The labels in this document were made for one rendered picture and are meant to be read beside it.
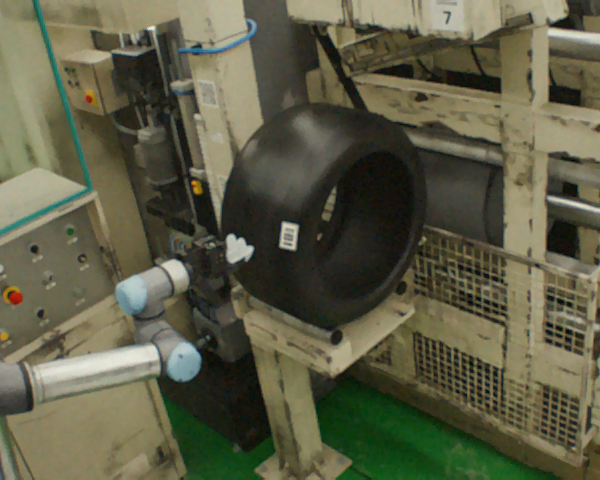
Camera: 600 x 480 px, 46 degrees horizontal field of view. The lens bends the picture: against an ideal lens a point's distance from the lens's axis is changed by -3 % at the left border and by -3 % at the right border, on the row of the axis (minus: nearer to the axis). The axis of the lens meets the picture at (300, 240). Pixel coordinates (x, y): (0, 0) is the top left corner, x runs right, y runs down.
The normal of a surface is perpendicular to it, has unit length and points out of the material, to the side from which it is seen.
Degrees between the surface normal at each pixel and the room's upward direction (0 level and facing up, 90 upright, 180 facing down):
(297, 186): 58
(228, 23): 90
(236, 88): 90
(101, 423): 92
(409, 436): 0
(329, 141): 44
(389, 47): 90
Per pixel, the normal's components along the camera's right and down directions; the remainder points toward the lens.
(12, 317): 0.70, 0.26
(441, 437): -0.15, -0.86
